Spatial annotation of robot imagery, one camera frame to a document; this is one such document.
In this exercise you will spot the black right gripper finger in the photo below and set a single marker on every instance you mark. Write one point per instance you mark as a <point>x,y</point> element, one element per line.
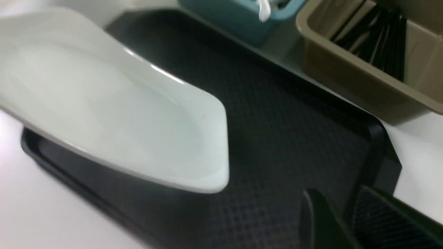
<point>378,221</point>

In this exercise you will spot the large white square plate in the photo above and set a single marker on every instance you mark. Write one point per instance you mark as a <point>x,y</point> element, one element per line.
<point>65,78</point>

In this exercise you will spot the black serving tray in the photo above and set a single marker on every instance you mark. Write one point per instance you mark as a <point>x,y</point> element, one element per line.
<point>285,135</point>

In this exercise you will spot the brown plastic bin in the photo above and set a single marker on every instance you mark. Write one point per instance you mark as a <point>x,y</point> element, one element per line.
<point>362,83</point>

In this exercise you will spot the black chopsticks in bin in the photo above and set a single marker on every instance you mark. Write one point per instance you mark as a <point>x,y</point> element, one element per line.
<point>378,38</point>

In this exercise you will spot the white spoon hanging over bin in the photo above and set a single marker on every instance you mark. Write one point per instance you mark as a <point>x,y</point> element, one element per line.
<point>265,9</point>

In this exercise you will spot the teal plastic bin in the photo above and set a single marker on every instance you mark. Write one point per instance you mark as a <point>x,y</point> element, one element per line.
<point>240,18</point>

